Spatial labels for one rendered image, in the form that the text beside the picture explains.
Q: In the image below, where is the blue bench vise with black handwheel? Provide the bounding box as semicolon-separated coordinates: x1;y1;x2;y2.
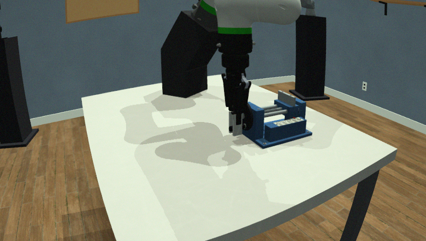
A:
242;90;312;149

